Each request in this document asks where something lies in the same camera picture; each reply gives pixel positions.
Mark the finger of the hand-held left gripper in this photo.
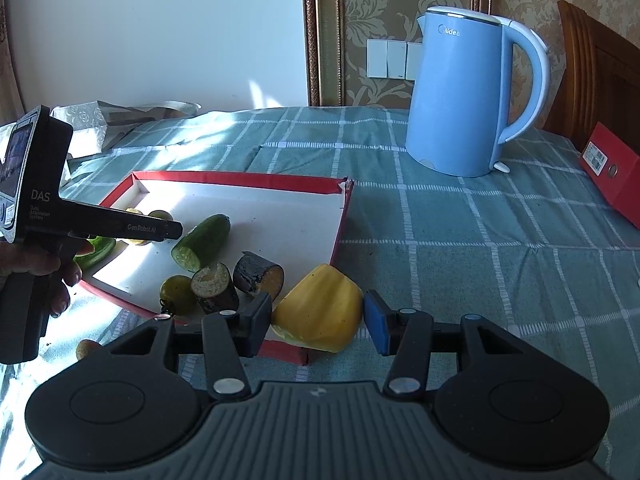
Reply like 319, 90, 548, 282
57, 199, 184, 242

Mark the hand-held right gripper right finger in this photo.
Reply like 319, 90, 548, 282
363, 290, 526, 396

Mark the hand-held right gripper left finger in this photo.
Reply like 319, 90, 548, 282
112, 292, 274, 402

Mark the green pepper piece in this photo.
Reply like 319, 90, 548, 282
74, 236, 117, 271

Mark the dark eggplant piece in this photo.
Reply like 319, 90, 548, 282
232, 251, 286, 297

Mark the bitten eggplant piece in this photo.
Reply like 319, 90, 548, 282
190, 262, 241, 316

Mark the large yellow bell pepper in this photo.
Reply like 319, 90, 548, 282
270, 263, 364, 353

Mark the cut cucumber half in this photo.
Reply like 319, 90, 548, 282
171, 214, 232, 272

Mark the round green fruit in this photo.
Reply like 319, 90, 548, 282
160, 275, 197, 317

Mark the red cardboard box tray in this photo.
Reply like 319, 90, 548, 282
77, 170, 356, 366

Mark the person's left hand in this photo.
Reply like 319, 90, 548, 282
0, 239, 96, 319

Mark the small yellow squash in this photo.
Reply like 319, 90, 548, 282
122, 207, 151, 247

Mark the patterned paper bag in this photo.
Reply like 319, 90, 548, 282
50, 101, 109, 157

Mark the green plaid tablecloth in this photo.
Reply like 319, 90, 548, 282
0, 105, 640, 480

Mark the patterned curtain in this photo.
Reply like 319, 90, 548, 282
0, 0, 26, 123

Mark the blue electric kettle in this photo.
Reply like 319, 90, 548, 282
404, 6, 551, 178

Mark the red flat box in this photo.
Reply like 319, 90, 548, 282
580, 122, 640, 231

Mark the wooden chair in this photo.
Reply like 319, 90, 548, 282
542, 0, 640, 153

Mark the white wall switch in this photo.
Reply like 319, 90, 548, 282
386, 40, 408, 80
367, 39, 388, 78
406, 41, 424, 81

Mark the ornate wall frame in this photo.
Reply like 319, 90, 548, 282
300, 0, 496, 108

